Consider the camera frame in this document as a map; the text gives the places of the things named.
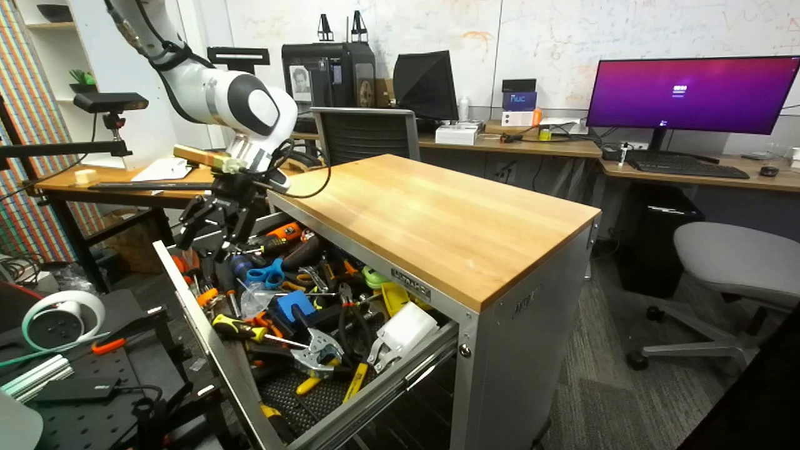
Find light wooden table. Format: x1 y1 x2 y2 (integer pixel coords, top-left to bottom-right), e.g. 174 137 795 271
31 146 233 296

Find black stereo camera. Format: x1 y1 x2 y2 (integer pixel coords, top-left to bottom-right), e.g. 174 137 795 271
69 91 151 117
204 46 271 70

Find white tape roll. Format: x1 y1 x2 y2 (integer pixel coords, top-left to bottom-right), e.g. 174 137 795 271
16 288 108 356

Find grey upholstered office chair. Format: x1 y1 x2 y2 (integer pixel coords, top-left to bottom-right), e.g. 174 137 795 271
624 217 800 372

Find black equipment cabinet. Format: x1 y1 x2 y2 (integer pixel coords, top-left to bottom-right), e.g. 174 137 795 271
280 41 380 110

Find white round object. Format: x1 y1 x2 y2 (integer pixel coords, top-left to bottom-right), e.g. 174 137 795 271
0 388 45 450

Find blue handled scissors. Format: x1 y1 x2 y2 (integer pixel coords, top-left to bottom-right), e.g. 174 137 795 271
241 255 289 293

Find white paper sheet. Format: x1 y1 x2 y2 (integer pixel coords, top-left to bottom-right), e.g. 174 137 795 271
129 156 195 186

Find monitor with purple screen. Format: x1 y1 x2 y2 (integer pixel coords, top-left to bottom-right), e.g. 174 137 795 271
584 56 800 158

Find silver metal clamp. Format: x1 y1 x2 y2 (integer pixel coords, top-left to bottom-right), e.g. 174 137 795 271
284 326 345 376

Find black perforated breadboard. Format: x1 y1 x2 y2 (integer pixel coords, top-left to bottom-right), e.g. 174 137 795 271
0 285 220 450

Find black computer tower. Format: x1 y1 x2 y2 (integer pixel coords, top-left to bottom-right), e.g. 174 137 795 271
618 183 705 300

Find aluminium extrusion bar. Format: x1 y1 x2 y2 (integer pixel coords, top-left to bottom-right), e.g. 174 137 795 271
0 352 76 406

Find yellow black screwdriver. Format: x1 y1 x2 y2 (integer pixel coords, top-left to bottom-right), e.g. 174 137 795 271
210 312 310 350

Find white flat box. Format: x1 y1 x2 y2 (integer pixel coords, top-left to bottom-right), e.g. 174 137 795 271
431 121 483 147

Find orange handled tool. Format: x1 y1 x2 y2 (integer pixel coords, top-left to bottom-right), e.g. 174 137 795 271
86 336 133 357

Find small green plant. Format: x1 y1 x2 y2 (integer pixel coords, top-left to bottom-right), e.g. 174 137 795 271
66 68 99 95

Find black mesh office chair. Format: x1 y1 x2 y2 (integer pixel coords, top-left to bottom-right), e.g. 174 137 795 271
310 105 423 167

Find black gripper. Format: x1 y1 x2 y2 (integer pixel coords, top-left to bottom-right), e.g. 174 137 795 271
206 165 271 248

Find grey tool cabinet wooden top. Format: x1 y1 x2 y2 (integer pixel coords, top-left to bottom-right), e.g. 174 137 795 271
264 152 604 450

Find blue plastic block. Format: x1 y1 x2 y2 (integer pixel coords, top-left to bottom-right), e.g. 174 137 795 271
268 288 320 336

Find white wall shelf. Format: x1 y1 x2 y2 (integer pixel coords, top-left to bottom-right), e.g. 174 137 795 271
15 0 108 103

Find wide grey cabinet drawer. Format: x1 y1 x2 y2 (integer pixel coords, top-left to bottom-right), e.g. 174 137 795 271
149 210 461 450

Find orange black power tool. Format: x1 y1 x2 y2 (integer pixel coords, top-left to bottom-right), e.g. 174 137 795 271
256 221 304 250

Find black angular box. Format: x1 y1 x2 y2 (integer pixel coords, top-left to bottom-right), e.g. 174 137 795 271
390 48 459 131

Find black keyboard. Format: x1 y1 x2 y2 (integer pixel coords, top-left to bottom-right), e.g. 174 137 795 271
624 152 751 183

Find small orange box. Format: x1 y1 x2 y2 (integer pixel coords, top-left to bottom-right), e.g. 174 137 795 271
499 107 545 131

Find blue cardboard box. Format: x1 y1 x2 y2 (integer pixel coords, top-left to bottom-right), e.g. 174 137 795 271
499 78 540 116

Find long wooden office desk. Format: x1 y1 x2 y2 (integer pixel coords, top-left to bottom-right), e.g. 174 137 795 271
414 122 800 198

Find yellow handled tool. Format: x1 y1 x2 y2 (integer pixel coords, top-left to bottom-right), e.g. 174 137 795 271
340 357 371 406

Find black boom pole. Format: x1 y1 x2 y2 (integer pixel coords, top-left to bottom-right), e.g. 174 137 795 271
0 137 135 162

